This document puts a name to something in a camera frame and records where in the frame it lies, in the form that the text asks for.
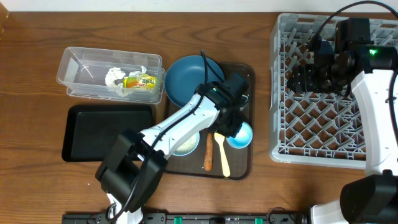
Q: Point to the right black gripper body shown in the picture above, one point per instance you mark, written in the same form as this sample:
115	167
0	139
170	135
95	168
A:
321	80

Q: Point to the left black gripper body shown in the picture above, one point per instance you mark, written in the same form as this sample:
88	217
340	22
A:
232	124

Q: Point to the dark blue plate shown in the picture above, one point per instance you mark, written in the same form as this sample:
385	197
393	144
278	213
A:
183	77

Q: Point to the light blue cup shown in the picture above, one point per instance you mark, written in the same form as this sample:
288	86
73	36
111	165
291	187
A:
243	137

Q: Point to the green yellow snack wrapper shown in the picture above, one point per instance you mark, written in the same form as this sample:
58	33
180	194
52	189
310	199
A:
140	82

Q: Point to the white tissue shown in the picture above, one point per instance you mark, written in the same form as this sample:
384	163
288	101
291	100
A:
114	79

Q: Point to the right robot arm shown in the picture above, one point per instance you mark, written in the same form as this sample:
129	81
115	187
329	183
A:
369	72

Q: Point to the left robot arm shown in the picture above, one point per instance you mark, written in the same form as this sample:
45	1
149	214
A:
132	170

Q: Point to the grey dishwasher rack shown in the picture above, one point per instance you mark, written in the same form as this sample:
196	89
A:
321	129

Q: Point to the clear plastic waste bin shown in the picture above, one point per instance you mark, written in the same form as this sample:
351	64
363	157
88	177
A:
83	70

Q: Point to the yellow plastic spoon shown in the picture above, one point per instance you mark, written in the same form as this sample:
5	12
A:
224	162

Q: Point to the carrot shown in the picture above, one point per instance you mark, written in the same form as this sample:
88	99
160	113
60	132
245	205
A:
208	160

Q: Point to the light blue rice bowl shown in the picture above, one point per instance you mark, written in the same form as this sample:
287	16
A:
188	146

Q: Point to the brown serving tray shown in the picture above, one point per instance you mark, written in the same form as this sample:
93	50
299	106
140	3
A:
239	160

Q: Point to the black tray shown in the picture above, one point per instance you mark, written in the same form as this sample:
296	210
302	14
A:
91	130

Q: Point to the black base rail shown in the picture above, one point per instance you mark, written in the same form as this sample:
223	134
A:
161	218

